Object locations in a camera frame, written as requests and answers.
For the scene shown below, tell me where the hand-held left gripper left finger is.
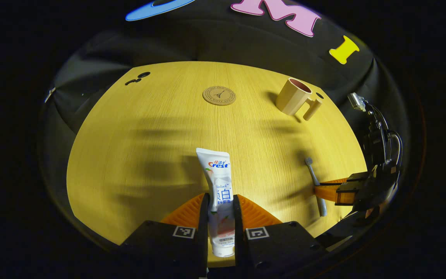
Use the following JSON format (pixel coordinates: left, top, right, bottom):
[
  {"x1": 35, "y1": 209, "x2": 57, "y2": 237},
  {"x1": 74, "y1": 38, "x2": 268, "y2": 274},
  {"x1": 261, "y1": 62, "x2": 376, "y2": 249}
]
[{"x1": 120, "y1": 193, "x2": 211, "y2": 279}]

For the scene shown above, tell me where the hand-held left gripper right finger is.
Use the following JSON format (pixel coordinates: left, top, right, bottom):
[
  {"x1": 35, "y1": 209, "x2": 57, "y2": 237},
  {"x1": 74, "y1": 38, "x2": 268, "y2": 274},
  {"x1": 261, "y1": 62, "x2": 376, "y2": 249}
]
[{"x1": 233, "y1": 194, "x2": 328, "y2": 279}]

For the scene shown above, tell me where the white toothbrush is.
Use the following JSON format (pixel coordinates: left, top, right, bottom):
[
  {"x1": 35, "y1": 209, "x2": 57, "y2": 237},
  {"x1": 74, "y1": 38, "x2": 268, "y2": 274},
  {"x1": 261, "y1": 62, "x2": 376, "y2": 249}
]
[{"x1": 305, "y1": 157, "x2": 328, "y2": 217}]

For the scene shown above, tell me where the white toothpaste tube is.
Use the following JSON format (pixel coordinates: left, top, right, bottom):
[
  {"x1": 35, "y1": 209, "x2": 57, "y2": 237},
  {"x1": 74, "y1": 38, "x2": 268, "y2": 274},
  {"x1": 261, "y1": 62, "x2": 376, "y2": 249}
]
[{"x1": 196, "y1": 148, "x2": 236, "y2": 258}]

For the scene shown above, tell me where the beige cup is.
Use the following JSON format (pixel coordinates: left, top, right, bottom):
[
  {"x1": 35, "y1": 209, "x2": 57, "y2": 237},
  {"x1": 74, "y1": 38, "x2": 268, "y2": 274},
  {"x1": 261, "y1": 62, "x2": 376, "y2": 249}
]
[{"x1": 275, "y1": 78, "x2": 323, "y2": 121}]

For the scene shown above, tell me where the round cork coaster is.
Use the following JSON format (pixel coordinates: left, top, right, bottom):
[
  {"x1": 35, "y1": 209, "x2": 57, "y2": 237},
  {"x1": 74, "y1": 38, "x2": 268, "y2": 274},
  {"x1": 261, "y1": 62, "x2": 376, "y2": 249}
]
[{"x1": 202, "y1": 86, "x2": 237, "y2": 106}]

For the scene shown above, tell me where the black backdrop cloth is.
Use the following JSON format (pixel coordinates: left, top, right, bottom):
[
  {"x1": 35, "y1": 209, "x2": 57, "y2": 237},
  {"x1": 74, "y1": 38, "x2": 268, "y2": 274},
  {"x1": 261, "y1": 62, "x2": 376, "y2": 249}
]
[{"x1": 39, "y1": 0, "x2": 409, "y2": 248}]

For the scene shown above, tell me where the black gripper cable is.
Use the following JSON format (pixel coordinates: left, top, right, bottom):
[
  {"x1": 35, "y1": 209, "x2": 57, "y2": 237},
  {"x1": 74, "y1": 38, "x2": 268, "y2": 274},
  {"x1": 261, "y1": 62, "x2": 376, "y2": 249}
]
[{"x1": 366, "y1": 102, "x2": 403, "y2": 165}]

